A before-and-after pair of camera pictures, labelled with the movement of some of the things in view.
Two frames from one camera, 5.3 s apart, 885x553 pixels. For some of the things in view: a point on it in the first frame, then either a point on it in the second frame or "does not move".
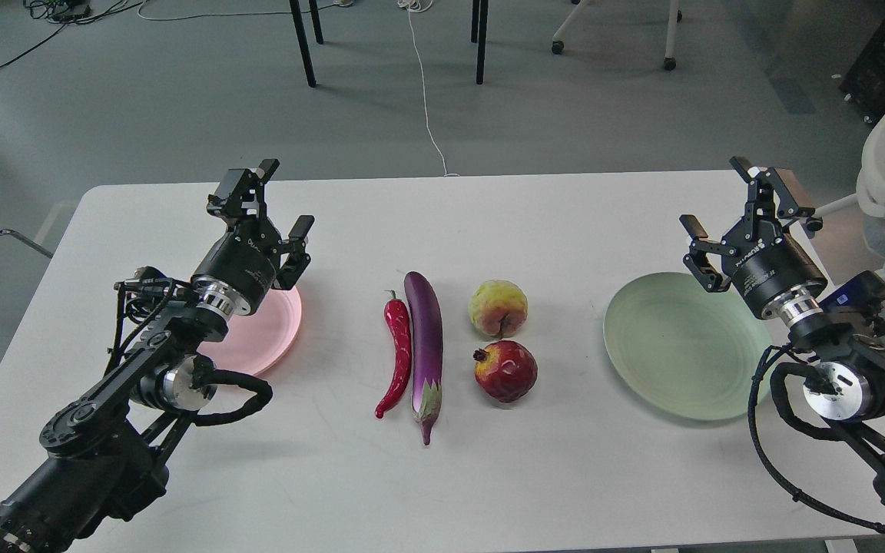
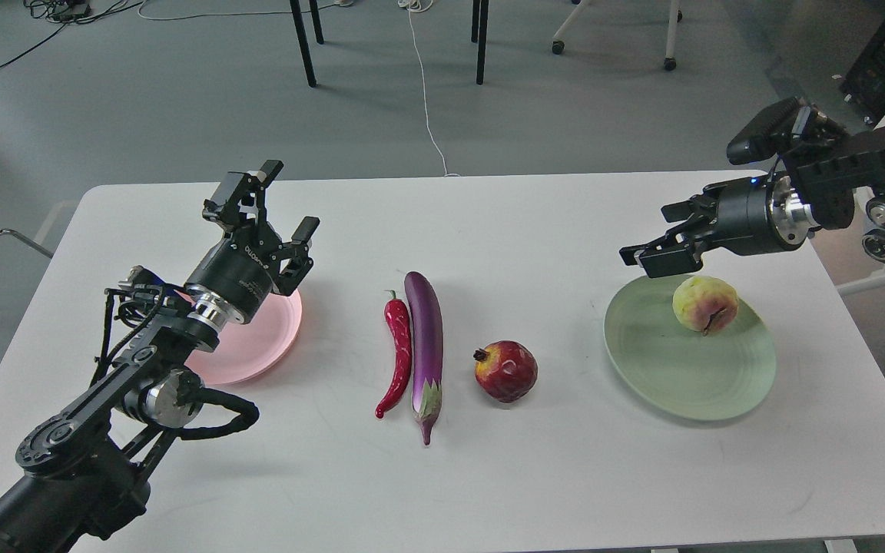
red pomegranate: (505, 370) does not move
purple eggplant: (425, 346) does not move
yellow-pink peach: (497, 307) -> (705, 304)
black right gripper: (760, 262) -> (759, 216)
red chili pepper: (399, 318) does not move
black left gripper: (240, 271) does not move
